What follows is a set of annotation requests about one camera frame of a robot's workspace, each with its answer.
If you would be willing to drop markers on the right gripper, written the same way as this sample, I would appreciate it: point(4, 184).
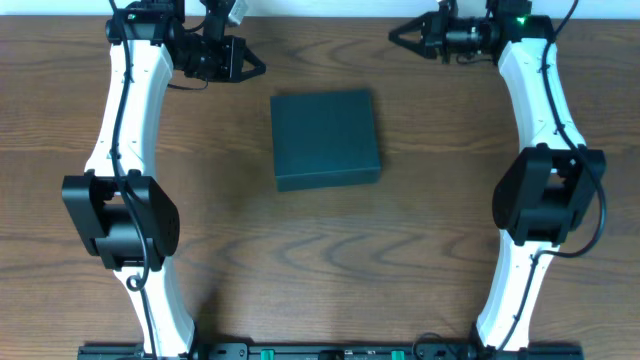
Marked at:
point(431, 36)

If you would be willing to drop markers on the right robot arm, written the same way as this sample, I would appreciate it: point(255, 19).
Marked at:
point(545, 193)

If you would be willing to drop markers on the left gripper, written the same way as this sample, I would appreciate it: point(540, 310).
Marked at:
point(236, 59)

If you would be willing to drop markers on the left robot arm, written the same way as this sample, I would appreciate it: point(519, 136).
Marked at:
point(116, 204)

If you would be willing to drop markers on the black gift box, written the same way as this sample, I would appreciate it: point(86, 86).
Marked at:
point(324, 140)

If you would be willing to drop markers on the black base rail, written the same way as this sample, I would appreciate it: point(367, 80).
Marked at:
point(330, 351)

